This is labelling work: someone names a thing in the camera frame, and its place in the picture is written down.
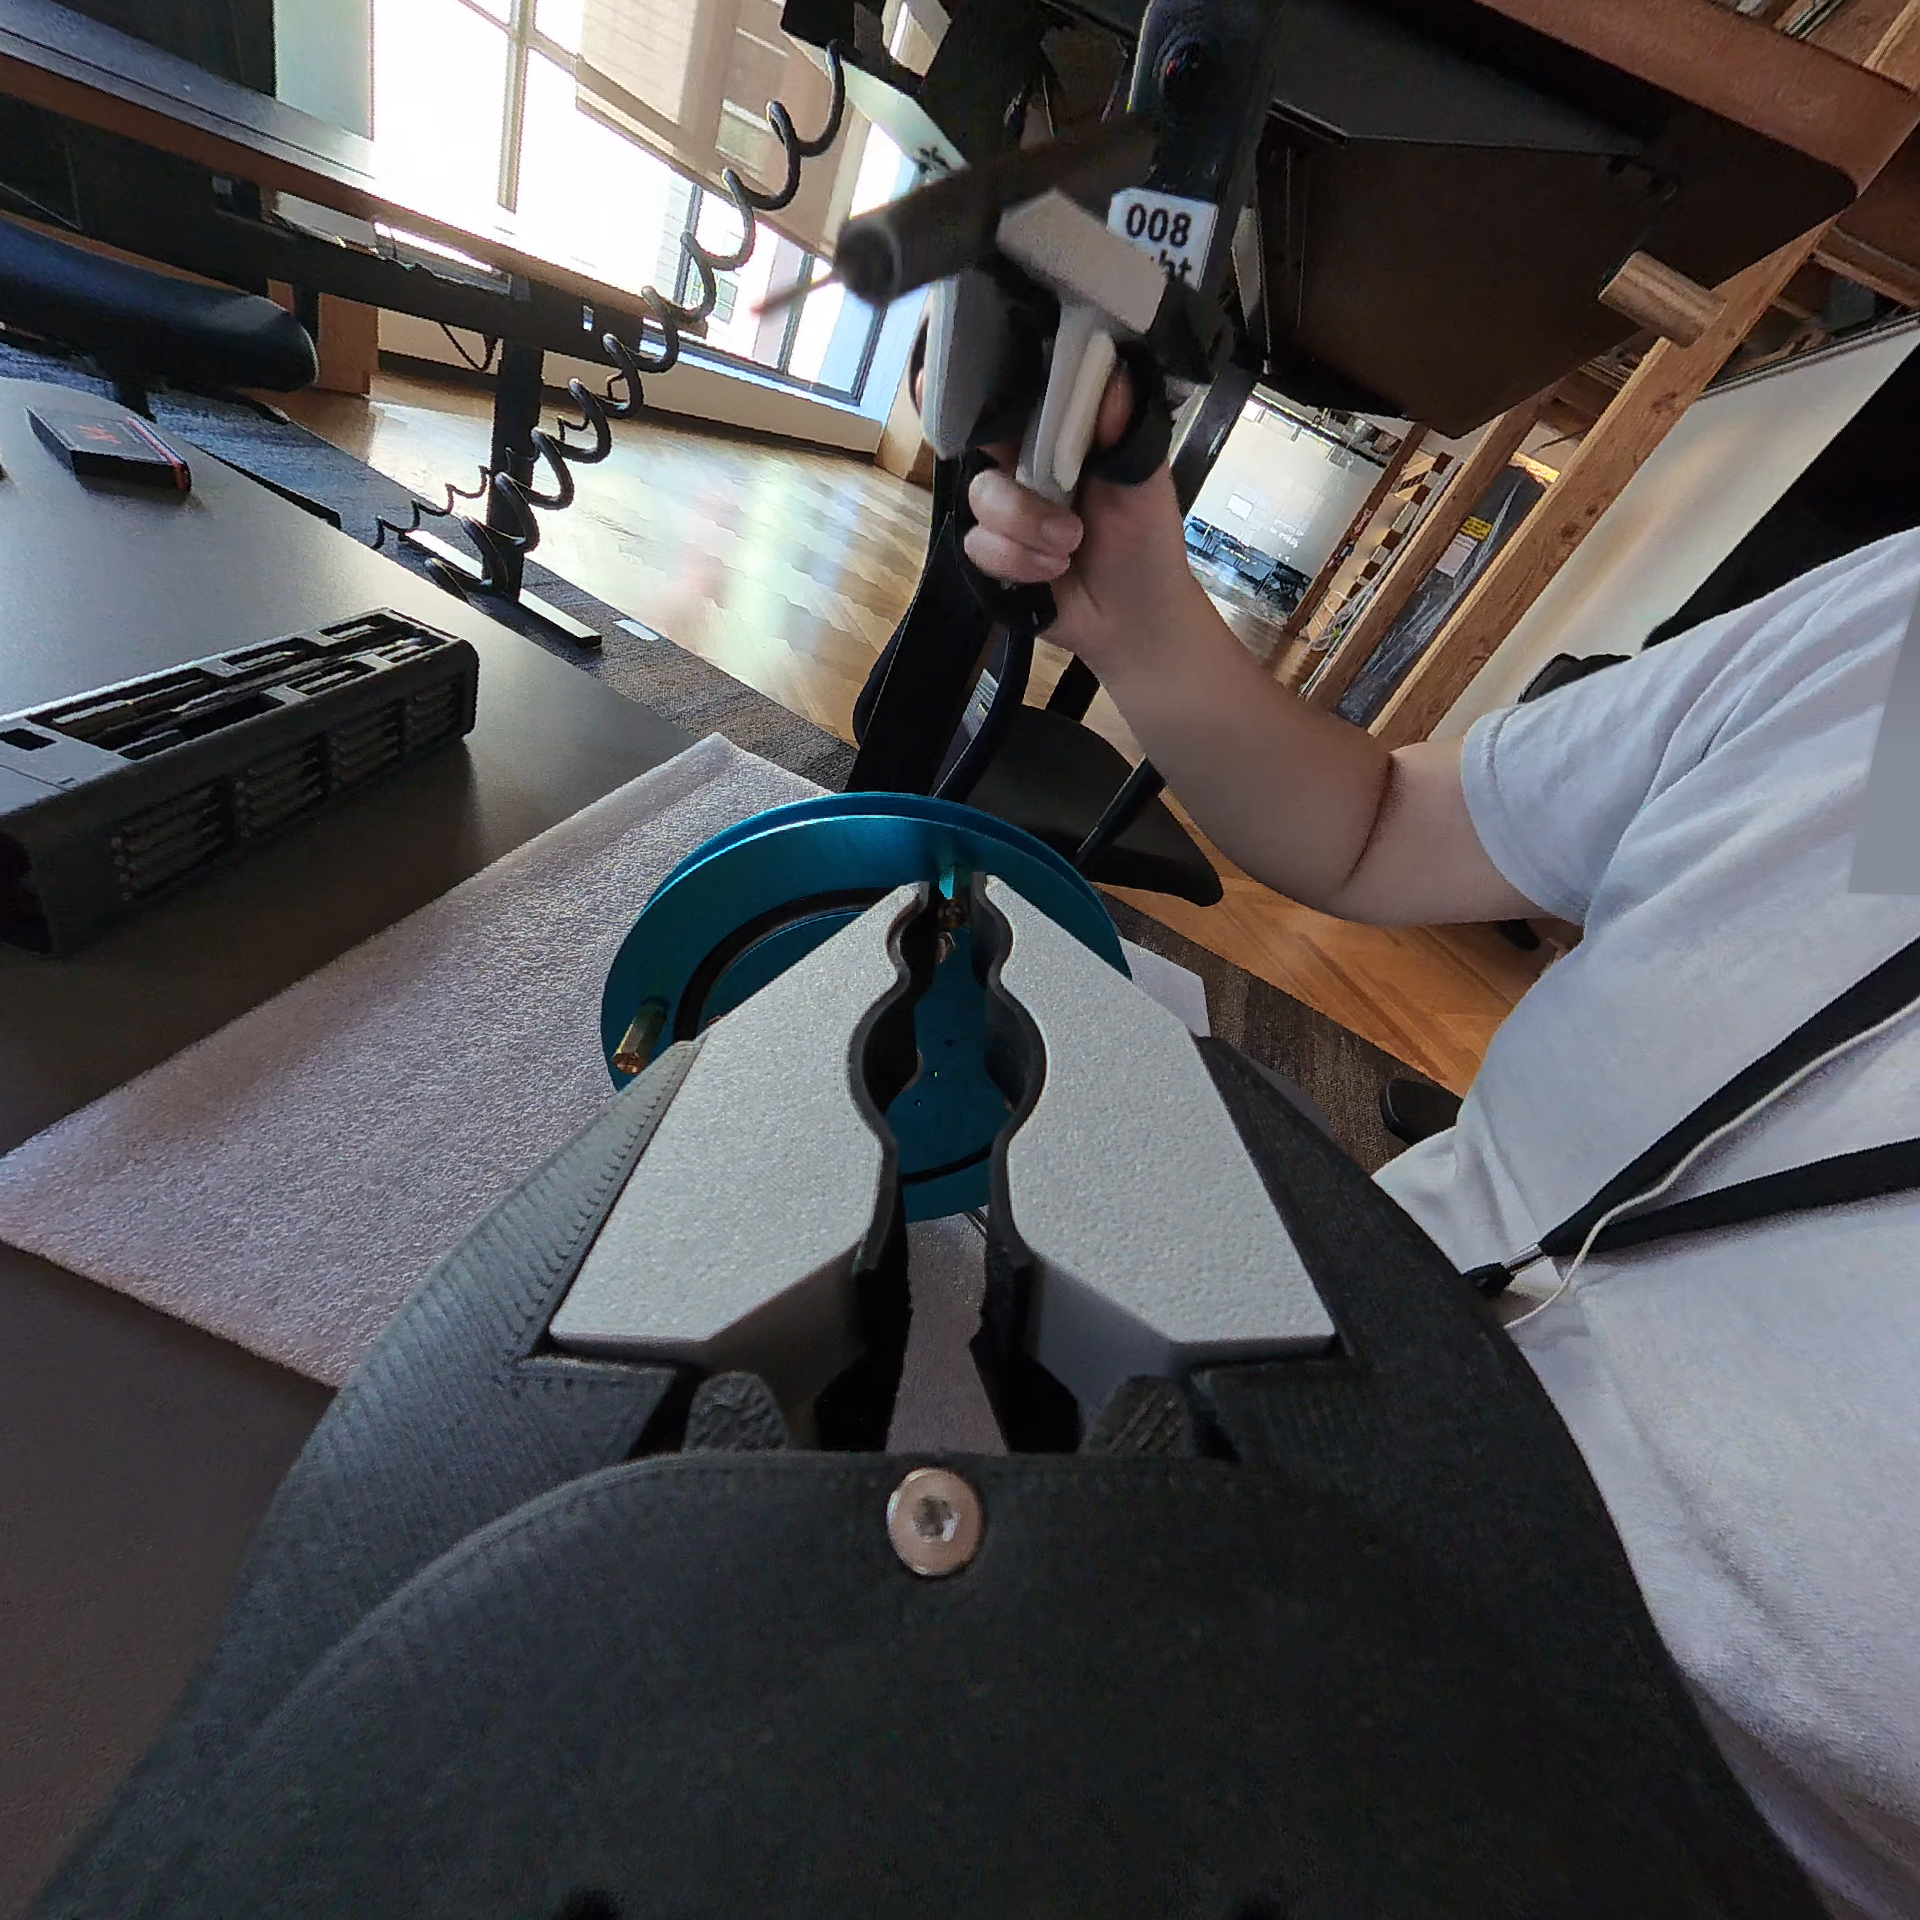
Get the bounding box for black standing desk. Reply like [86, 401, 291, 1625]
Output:
[780, 0, 1861, 437]

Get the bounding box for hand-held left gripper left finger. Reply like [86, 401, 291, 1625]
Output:
[546, 882, 940, 1454]

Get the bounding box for person's white shirt torso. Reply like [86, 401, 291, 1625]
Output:
[1372, 531, 1920, 1920]

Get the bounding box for person's right hand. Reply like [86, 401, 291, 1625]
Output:
[960, 365, 1210, 666]

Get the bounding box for person's right forearm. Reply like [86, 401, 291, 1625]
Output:
[1080, 584, 1531, 924]

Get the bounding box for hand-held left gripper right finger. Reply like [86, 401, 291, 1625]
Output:
[971, 875, 1338, 1454]

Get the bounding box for black screwdriver bit case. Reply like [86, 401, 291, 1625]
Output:
[0, 605, 481, 957]

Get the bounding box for blue metal wheel assembly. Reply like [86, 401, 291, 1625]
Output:
[600, 793, 1133, 1220]

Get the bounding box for large window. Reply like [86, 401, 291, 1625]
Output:
[269, 0, 931, 407]

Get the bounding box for small black box red print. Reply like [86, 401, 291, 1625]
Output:
[26, 401, 194, 489]

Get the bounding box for dark blue office chair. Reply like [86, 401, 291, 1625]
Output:
[0, 216, 319, 400]

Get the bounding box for black precision screwdriver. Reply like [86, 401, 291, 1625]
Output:
[749, 112, 1158, 319]

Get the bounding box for dark grey desk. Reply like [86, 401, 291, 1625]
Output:
[0, 373, 721, 1920]

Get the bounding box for white foam mat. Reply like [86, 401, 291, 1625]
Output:
[0, 731, 1210, 1449]

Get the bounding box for wooden background desk black legs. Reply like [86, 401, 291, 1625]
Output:
[0, 0, 662, 654]

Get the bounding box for coiled black cable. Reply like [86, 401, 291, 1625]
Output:
[373, 41, 850, 580]

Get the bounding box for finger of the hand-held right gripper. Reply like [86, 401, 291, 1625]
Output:
[917, 276, 1056, 456]
[989, 192, 1176, 343]

